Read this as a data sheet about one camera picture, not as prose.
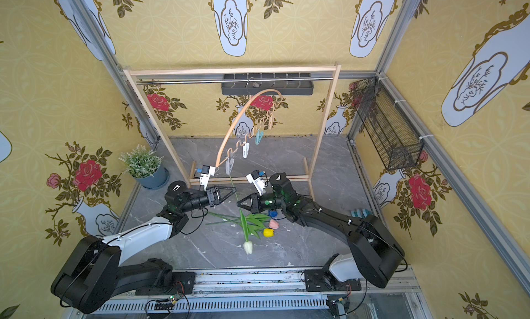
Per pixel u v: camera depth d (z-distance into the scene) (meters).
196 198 0.69
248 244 0.73
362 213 0.90
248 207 0.73
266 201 0.69
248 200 0.73
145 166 0.89
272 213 0.89
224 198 0.73
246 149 0.74
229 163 0.69
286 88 0.90
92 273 0.41
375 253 0.43
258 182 0.73
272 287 0.73
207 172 0.72
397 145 0.85
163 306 0.72
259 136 0.79
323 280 0.65
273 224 0.86
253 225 0.85
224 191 0.73
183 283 0.73
